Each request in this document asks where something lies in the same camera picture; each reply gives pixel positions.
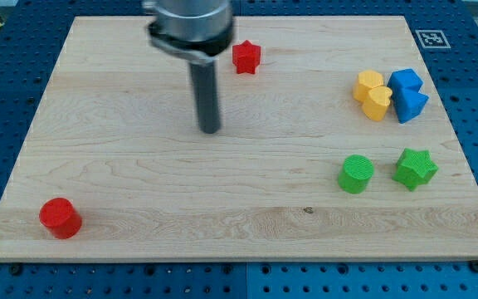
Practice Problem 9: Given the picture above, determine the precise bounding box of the yellow hexagon block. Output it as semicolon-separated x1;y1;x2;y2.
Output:
352;70;384;102

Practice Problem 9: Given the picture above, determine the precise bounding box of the wooden board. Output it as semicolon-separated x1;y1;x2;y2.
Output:
0;16;478;263

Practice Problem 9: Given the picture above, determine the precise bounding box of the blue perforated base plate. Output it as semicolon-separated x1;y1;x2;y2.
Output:
0;1;478;298

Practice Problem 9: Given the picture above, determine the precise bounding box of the blue cube block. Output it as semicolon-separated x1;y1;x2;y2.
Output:
387;68;423;92

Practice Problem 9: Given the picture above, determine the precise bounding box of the yellow heart block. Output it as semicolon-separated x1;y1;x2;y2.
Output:
362;86;393;121

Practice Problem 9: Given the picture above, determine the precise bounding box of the red cylinder block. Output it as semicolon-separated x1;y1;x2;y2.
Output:
39;198;82;239

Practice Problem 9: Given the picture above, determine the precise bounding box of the red star block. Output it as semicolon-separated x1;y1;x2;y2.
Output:
232;40;261;74

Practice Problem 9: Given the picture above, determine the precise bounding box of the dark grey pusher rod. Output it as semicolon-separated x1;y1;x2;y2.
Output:
188;61;221;134

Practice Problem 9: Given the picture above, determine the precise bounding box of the green cylinder block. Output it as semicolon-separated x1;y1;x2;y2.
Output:
338;154;374;194

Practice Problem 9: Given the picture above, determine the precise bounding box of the white fiducial marker tag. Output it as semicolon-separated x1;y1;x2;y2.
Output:
416;29;451;49

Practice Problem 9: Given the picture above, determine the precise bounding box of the blue triangle block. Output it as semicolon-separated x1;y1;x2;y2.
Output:
393;88;429;124

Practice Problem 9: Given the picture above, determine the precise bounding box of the green star block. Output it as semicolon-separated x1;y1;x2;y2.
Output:
392;148;439;191

